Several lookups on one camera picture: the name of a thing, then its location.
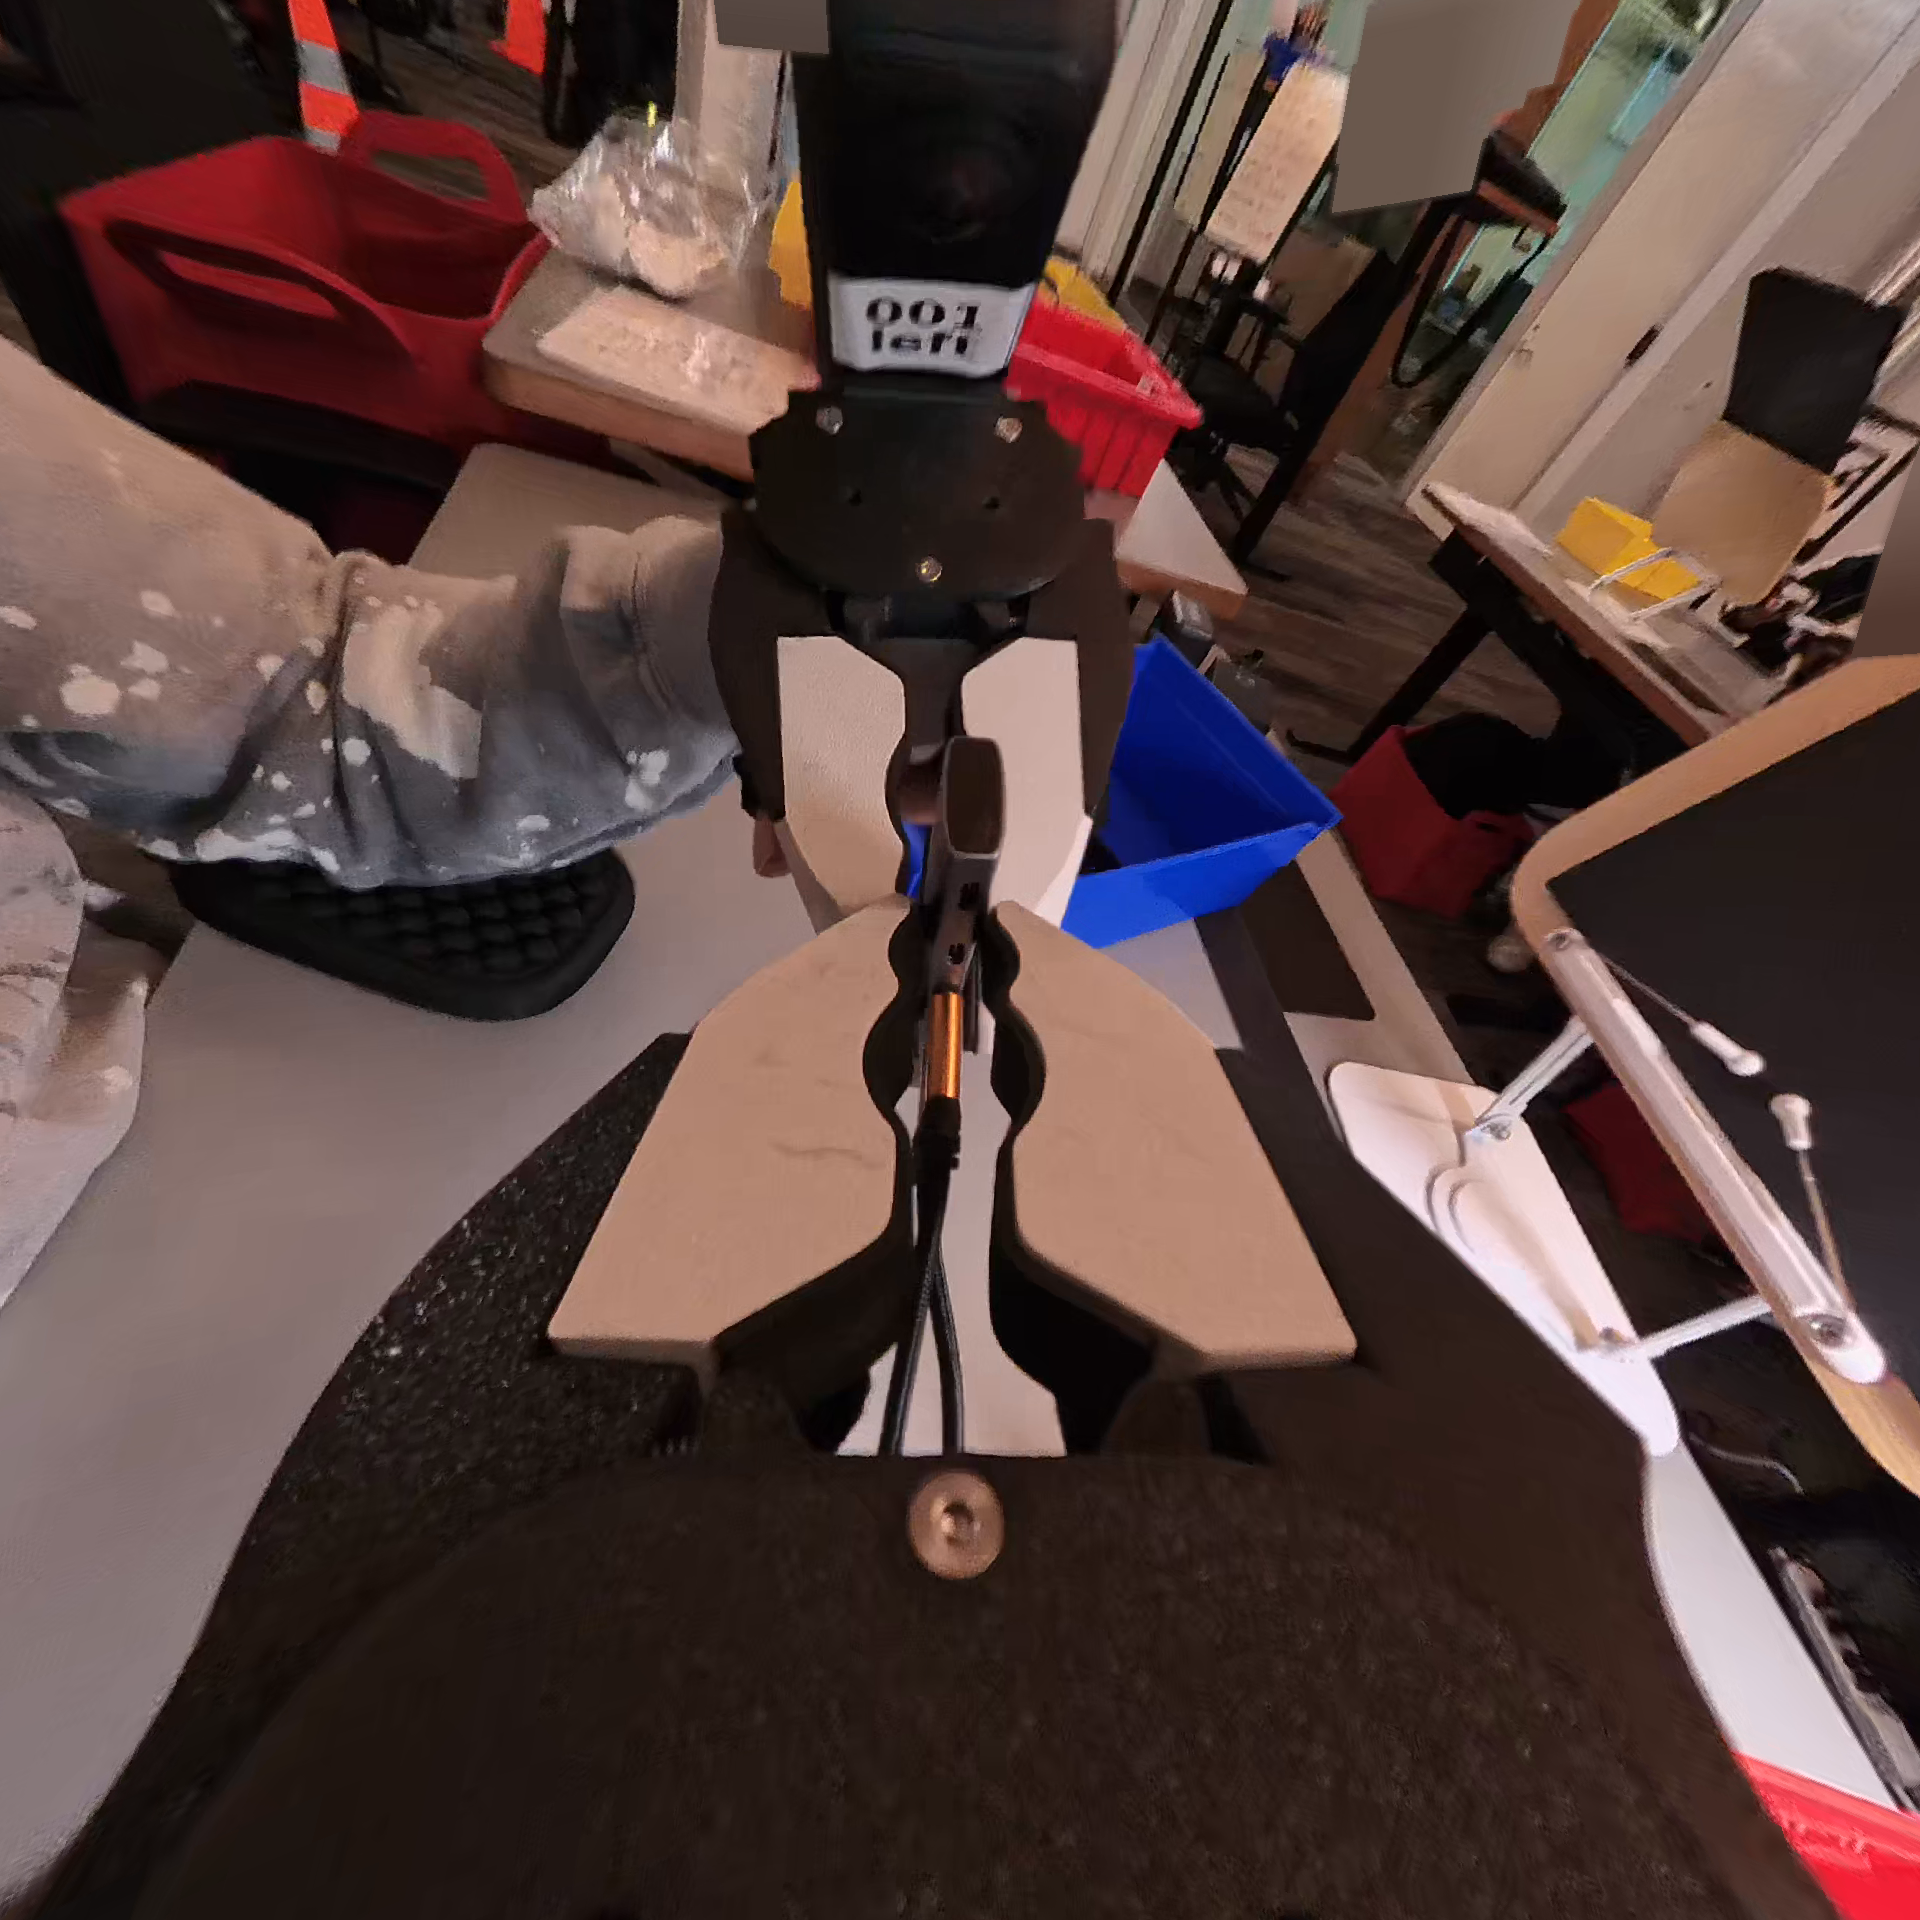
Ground black wrist rest pad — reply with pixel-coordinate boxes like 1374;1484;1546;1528
172;845;636;1023

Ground black USB-C cable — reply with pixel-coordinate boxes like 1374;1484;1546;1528
878;982;975;1457

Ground wooden desk with black legs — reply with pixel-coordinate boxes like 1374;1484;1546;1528
1418;481;1920;751

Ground blue plastic bin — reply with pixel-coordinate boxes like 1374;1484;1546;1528
902;637;1343;949

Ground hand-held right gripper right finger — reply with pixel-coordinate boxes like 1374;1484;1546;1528
979;902;1362;1435

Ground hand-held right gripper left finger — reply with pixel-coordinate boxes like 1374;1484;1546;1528
544;902;922;1414

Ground clear plastic bag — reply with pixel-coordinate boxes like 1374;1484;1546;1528
533;110;781;299

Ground white stand with black board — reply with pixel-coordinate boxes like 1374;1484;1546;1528
1325;652;1920;1494

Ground red felt tote bag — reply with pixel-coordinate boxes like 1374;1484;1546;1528
58;110;556;452

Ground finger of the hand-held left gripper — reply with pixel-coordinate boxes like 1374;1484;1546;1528
769;634;913;930
959;641;1099;930

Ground person's left forearm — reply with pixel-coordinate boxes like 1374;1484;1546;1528
0;335;743;895

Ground brown cardboard box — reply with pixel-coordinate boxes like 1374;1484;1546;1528
1649;420;1839;600

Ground red bag with black lining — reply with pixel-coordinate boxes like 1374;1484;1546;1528
1333;719;1538;921

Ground grey USB hub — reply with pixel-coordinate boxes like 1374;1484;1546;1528
913;736;1009;993

